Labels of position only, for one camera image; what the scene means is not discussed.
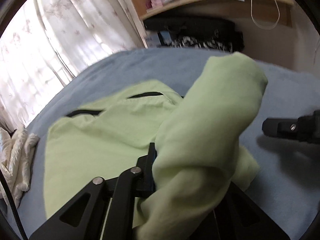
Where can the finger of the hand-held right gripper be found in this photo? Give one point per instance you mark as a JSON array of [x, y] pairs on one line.
[[277, 127]]

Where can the green black hooded jacket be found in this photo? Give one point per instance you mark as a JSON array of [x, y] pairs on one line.
[[100, 135]]

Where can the black bag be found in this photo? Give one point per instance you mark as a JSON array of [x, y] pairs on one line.
[[200, 27]]

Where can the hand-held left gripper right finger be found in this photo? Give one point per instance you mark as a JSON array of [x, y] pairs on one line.
[[250, 217]]

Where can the wooden wall shelf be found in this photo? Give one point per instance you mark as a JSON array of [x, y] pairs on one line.
[[200, 0]]

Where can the blue bed blanket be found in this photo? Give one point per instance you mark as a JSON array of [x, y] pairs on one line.
[[150, 62]]

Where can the white box blue print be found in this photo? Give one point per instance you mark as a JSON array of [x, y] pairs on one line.
[[155, 40]]

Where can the white puffer jacket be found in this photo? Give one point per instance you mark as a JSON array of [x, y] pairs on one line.
[[17, 160]]

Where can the black white patterned cloth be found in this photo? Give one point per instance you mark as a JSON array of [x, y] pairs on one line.
[[200, 42]]

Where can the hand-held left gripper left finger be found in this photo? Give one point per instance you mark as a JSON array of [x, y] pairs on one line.
[[150, 182]]

